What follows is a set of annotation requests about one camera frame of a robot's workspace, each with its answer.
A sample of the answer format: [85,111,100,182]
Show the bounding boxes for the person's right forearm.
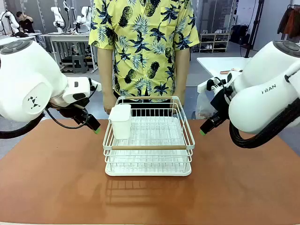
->
[97,46,116,104]

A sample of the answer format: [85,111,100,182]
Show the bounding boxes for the hanging brown clothes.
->
[277,4,300,39]

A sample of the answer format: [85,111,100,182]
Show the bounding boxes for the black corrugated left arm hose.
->
[0,112,45,140]

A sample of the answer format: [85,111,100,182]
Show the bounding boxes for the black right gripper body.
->
[210,87,233,120]

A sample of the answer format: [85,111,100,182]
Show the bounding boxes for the black trousers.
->
[113,90,175,117]

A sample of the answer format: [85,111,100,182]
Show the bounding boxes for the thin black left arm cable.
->
[45,84,99,130]

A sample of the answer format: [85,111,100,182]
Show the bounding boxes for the large white table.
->
[196,56,253,82]

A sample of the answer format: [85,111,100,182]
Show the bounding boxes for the white background workbench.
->
[41,32,98,72]

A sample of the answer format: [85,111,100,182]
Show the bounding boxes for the black luggage bags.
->
[230,23,251,45]

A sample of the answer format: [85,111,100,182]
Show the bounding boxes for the person's left hand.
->
[172,93,186,115]

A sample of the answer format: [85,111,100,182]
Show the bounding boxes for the black tripod stand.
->
[244,0,266,59]

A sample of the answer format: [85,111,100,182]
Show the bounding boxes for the person's left forearm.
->
[174,48,191,99]

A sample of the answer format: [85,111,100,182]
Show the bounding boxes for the white drip tray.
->
[105,117,193,177]

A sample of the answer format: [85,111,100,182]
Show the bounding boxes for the white wire dish rack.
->
[102,96,196,173]

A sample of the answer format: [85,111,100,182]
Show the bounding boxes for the person's right hand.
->
[103,93,118,116]

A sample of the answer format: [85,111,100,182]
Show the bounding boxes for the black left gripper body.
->
[49,103,91,125]

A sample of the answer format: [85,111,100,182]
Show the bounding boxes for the grey plastic stool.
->
[71,54,89,74]

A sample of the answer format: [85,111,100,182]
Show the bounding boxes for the white plastic utensil cup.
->
[108,104,132,140]

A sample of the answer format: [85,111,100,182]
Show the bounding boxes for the translucent plastic bag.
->
[195,90,218,120]

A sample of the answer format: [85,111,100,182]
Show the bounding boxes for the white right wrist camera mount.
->
[197,71,242,95]

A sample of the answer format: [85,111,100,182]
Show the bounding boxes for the person in yellow shirt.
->
[88,0,201,103]

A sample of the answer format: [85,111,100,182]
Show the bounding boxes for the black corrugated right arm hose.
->
[229,97,300,150]

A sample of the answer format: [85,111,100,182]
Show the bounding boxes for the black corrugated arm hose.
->
[0,112,45,140]
[229,97,300,150]

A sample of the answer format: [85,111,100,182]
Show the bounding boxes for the white shoe shelf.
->
[199,32,231,53]

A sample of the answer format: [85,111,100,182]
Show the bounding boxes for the seated person in black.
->
[15,11,36,34]

